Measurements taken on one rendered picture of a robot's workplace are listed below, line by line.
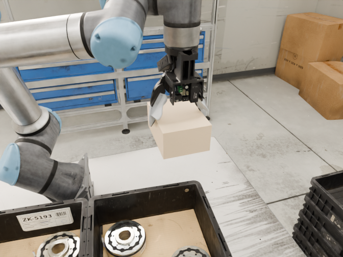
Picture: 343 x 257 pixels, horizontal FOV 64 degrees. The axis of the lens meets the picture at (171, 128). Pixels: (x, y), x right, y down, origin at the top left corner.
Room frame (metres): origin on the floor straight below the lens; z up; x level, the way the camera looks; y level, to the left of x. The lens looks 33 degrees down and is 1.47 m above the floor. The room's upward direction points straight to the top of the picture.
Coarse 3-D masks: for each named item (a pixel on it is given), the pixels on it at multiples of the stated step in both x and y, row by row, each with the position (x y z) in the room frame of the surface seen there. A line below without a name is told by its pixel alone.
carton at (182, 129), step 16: (176, 112) 0.61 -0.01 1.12; (192, 112) 0.61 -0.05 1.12; (160, 128) 0.53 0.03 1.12; (176, 128) 0.53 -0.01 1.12; (192, 128) 0.53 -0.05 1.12; (208, 128) 0.55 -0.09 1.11; (160, 144) 0.54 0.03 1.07; (176, 144) 0.52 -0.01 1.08; (192, 144) 0.53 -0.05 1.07; (208, 144) 0.55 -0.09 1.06
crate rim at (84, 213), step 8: (64, 200) 0.49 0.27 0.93; (72, 200) 0.49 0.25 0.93; (80, 200) 0.49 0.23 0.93; (16, 208) 0.46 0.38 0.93; (24, 208) 0.46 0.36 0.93; (32, 208) 0.46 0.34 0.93; (40, 208) 0.46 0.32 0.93; (48, 208) 0.47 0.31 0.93; (0, 216) 0.44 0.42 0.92; (80, 232) 0.39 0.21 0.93; (80, 240) 0.37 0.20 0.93; (80, 248) 0.35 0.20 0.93; (80, 256) 0.34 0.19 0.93
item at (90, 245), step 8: (168, 184) 0.55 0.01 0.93; (176, 184) 0.55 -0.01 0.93; (184, 184) 0.55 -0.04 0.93; (192, 184) 0.55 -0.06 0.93; (200, 184) 0.55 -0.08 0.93; (120, 192) 0.52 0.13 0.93; (128, 192) 0.52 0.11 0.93; (136, 192) 0.52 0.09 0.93; (144, 192) 0.52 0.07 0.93; (200, 192) 0.52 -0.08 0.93; (96, 200) 0.49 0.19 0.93; (88, 208) 0.46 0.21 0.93; (208, 208) 0.47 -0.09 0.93; (88, 216) 0.44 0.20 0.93; (208, 216) 0.44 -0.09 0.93; (88, 224) 0.42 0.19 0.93; (216, 224) 0.42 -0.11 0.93; (88, 232) 0.39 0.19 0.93; (216, 232) 0.39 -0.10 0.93; (88, 240) 0.37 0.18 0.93; (224, 240) 0.37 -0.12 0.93; (88, 248) 0.35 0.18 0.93; (224, 248) 0.36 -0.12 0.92; (88, 256) 0.34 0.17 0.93; (232, 256) 0.34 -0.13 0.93
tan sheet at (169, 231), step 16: (112, 224) 0.49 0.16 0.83; (144, 224) 0.49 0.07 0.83; (160, 224) 0.49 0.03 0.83; (176, 224) 0.49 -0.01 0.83; (192, 224) 0.49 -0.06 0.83; (160, 240) 0.44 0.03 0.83; (176, 240) 0.44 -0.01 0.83; (192, 240) 0.44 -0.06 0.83; (144, 256) 0.40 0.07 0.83; (160, 256) 0.40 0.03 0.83
